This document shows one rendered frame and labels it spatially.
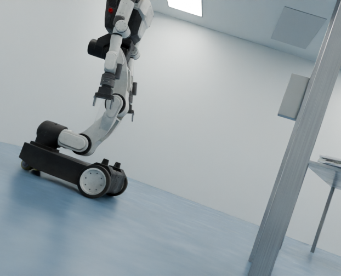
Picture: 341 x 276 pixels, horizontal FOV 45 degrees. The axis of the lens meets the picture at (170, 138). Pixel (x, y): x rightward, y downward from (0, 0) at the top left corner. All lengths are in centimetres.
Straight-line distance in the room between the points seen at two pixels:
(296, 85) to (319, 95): 122
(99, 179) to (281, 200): 145
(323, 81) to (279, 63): 597
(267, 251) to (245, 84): 597
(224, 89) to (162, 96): 106
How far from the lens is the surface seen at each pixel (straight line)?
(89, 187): 250
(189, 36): 734
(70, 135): 275
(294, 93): 250
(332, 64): 133
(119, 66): 260
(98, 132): 274
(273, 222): 125
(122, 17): 267
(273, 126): 702
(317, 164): 392
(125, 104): 273
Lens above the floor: 30
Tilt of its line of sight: 5 degrees up
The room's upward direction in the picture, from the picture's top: 20 degrees clockwise
